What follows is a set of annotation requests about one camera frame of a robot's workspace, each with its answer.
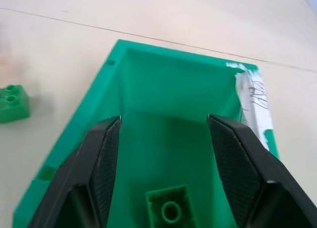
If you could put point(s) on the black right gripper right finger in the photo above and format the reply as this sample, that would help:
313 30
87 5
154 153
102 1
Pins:
250 173

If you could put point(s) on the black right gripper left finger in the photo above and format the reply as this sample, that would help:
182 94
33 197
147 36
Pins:
86 178

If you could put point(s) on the green toy building block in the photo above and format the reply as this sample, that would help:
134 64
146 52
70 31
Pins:
168 208
13 104

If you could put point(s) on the teal plastic bin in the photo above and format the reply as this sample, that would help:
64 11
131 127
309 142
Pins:
171 94

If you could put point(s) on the white scribbled tape label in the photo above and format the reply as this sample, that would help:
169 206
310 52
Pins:
257 102

